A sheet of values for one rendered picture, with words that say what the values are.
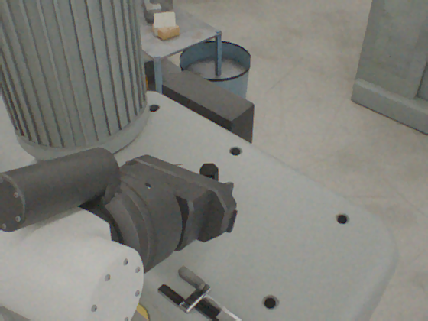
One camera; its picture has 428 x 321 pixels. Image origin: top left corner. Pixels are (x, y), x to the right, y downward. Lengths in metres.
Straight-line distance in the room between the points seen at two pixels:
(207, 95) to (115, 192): 0.69
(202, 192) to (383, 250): 0.24
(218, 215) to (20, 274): 0.21
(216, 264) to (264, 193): 0.12
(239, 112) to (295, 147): 2.51
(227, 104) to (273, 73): 3.21
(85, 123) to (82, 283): 0.37
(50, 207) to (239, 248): 0.30
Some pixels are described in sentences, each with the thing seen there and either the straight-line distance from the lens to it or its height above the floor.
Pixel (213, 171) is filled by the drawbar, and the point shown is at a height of 1.95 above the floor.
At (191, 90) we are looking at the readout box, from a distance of 1.03.
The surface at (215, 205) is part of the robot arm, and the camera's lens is 0.44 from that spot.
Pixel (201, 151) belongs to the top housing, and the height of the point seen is 1.89.
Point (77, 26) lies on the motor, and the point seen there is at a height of 2.09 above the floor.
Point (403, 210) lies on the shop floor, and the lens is 3.26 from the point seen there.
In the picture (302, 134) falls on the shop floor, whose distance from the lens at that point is 3.59.
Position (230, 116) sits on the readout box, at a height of 1.72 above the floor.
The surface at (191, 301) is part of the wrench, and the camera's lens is 0.50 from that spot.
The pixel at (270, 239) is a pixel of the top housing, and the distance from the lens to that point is 0.55.
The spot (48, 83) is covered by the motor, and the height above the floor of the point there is 2.02.
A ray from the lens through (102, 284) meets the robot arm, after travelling 0.27.
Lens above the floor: 2.33
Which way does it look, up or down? 45 degrees down
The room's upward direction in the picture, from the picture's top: straight up
